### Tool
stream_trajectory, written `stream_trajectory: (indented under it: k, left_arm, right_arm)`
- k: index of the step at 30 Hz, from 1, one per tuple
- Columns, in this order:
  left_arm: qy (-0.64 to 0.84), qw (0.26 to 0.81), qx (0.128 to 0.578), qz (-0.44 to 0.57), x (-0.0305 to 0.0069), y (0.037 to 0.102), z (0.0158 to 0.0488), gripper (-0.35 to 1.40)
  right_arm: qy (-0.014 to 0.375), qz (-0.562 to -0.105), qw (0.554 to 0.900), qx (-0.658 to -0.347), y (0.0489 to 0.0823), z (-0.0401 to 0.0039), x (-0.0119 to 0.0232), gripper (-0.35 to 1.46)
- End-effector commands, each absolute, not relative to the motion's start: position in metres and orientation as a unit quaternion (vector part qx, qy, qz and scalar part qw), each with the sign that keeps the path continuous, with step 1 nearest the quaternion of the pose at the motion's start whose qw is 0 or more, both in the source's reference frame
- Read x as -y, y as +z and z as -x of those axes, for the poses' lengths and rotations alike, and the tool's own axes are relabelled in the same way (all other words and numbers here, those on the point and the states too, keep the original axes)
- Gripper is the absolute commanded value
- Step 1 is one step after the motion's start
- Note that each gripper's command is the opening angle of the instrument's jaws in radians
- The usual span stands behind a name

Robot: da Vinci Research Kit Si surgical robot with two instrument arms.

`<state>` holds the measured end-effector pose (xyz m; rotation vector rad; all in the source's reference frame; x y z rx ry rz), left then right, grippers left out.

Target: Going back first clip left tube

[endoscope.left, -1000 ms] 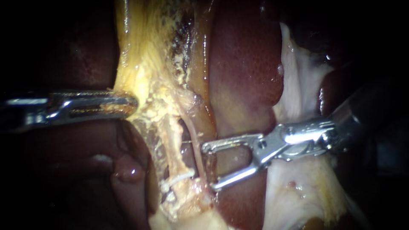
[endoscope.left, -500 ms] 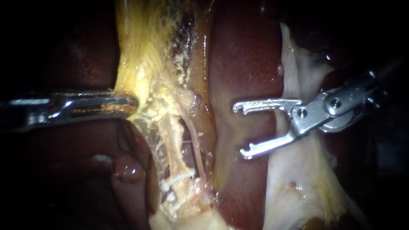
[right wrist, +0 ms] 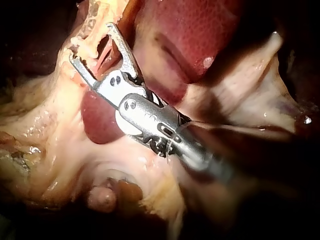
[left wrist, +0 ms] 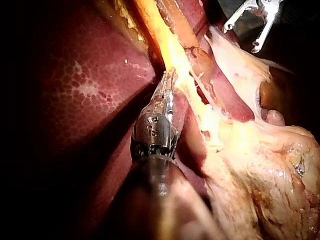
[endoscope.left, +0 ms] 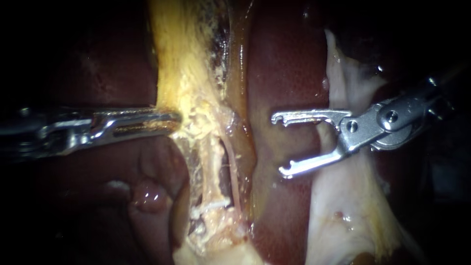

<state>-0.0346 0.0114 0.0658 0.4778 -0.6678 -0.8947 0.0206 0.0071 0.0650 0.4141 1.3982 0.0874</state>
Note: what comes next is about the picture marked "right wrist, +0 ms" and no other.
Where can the right arm instrument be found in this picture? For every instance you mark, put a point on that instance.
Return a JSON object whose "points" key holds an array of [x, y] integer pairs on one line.
{"points": [[150, 115]]}

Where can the right arm instrument jaw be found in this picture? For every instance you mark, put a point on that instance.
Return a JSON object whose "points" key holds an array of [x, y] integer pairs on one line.
{"points": [[83, 71], [126, 53]]}

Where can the dark right arm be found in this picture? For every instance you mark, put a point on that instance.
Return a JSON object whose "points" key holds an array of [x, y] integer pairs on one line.
{"points": [[270, 190]]}

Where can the thin tube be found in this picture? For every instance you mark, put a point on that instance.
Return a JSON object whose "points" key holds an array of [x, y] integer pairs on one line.
{"points": [[93, 41], [104, 58]]}

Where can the dark red liver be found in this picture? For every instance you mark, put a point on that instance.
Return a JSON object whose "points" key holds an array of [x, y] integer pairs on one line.
{"points": [[190, 37]]}

